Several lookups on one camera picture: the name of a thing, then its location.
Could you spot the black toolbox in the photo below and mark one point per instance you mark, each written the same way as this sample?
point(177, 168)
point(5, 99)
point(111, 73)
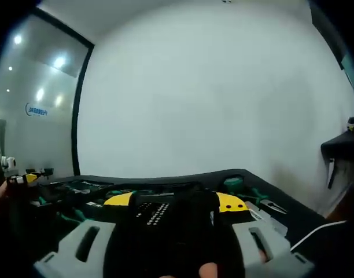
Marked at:
point(75, 185)

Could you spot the silver screwdriver bit set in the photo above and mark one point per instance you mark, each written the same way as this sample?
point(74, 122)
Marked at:
point(154, 214)

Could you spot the small black yellow figure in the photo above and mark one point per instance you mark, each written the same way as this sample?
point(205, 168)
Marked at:
point(353, 125)

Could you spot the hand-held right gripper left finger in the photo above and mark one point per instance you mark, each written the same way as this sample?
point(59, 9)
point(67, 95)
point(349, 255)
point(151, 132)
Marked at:
point(78, 246)

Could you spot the blue logo sticker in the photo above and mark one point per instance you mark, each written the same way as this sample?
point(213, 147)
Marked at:
point(36, 110)

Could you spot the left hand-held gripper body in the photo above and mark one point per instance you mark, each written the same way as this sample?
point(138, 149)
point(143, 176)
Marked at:
point(7, 163)

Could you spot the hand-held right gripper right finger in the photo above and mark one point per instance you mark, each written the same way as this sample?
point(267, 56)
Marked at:
point(281, 246)

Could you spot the person's left hand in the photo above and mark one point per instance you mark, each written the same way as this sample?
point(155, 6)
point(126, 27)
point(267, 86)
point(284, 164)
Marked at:
point(0, 189)

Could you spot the person's right hand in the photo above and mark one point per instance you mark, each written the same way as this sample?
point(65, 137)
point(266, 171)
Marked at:
point(209, 270)

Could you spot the black side table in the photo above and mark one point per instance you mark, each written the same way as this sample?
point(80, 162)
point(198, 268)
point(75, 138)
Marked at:
point(343, 143)

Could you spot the black glass partition frame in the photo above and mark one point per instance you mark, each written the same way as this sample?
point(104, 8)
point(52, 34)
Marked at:
point(80, 116)

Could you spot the silver utility knife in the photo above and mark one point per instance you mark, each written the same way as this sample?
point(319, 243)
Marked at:
point(266, 218)

